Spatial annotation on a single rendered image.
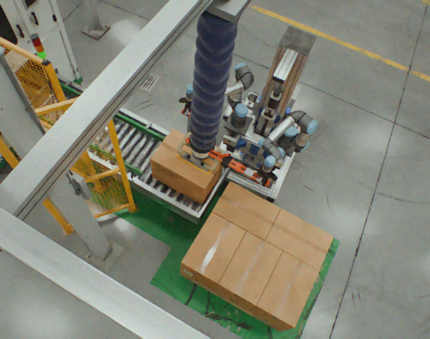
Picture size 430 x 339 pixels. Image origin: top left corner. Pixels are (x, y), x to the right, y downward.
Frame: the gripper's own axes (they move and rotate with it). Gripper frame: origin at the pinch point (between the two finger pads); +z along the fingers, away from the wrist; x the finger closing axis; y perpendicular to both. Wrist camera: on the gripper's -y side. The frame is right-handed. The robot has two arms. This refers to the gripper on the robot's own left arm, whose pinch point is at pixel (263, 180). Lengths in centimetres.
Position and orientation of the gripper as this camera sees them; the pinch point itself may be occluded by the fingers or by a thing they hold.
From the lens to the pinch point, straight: 324.1
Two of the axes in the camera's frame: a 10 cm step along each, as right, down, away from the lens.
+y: -8.5, -5.0, 1.7
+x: -5.2, 7.5, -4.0
